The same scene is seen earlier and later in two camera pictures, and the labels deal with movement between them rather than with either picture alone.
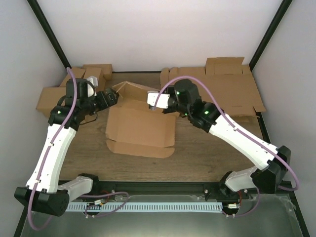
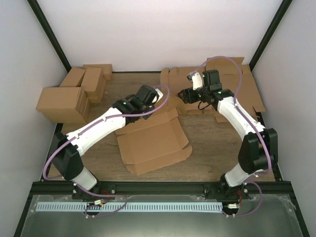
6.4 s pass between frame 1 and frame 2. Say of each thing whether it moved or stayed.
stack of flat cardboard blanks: stayed
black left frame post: stayed
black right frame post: stayed
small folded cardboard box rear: stayed
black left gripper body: moved
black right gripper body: moved
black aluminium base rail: stayed
